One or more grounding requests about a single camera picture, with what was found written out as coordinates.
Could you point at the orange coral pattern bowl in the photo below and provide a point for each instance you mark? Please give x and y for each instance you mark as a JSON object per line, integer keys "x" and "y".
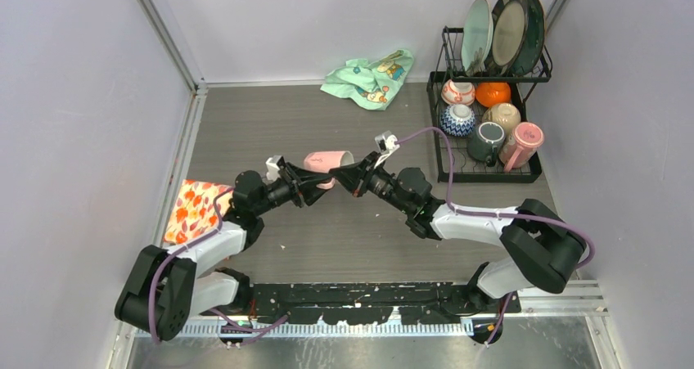
{"x": 458, "y": 92}

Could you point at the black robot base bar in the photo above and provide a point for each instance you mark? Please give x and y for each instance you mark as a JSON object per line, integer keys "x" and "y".
{"x": 416, "y": 303}

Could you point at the mint green flower plate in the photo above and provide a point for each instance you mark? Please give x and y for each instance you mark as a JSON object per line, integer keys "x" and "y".
{"x": 477, "y": 37}

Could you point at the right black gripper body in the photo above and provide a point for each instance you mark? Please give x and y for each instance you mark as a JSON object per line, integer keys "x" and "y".
{"x": 382, "y": 184}

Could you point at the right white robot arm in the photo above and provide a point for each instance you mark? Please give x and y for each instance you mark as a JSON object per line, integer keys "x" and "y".
{"x": 542, "y": 251}

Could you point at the pink glass mug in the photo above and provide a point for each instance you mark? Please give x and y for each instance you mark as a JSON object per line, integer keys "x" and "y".
{"x": 521, "y": 144}

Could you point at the mint green cartoon cloth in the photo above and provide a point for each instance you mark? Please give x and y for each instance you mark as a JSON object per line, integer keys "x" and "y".
{"x": 372, "y": 85}

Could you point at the black rimmed cream plate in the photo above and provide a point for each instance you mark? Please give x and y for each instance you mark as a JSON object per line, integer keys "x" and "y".
{"x": 510, "y": 22}

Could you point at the pale pink mug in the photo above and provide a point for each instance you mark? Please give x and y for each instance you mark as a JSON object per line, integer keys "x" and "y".
{"x": 324, "y": 161}

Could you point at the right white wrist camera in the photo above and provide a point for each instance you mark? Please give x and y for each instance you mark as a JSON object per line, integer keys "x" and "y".
{"x": 387, "y": 144}

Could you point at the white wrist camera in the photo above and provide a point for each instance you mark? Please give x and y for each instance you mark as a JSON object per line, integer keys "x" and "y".
{"x": 387, "y": 144}
{"x": 274, "y": 166}

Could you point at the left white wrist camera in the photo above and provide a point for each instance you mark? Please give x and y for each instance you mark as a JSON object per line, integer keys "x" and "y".
{"x": 274, "y": 166}

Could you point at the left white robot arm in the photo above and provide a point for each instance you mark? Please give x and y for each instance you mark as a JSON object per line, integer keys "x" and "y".
{"x": 167, "y": 286}

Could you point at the white ceramic bowl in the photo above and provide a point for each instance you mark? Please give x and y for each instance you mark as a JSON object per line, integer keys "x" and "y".
{"x": 505, "y": 115}

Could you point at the dark green mug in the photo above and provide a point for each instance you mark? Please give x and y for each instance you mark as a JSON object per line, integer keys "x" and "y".
{"x": 485, "y": 143}

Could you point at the dark blue floral plate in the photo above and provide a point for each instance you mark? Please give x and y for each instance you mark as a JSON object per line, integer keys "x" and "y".
{"x": 534, "y": 40}

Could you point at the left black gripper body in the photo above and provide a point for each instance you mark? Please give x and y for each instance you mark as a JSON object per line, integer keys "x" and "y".
{"x": 277, "y": 193}

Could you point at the white bowl orange outside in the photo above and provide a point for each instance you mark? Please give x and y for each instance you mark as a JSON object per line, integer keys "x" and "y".
{"x": 489, "y": 94}

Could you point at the orange floral cloth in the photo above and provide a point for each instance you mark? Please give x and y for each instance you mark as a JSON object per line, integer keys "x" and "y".
{"x": 194, "y": 212}

